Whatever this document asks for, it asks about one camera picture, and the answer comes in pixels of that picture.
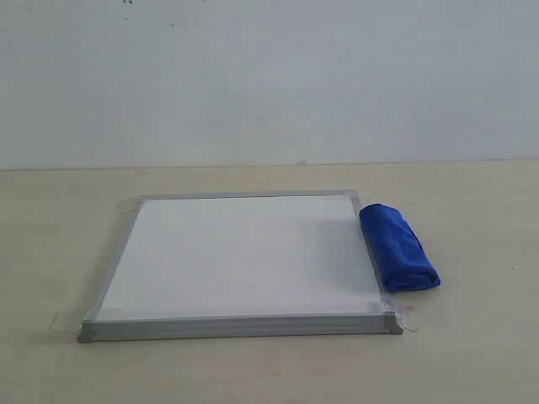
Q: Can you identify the blue microfibre cloth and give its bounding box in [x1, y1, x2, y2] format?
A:
[359, 204, 441, 293]

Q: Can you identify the clear tape front right corner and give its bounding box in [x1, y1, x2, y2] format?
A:
[380, 302, 419, 335]

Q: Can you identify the clear tape corner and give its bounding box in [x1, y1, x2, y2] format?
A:
[48, 308, 124, 338]
[380, 302, 419, 335]

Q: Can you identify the clear tape front left corner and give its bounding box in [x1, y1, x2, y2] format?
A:
[48, 308, 124, 338]

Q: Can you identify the white board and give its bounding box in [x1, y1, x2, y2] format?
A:
[77, 189, 403, 343]

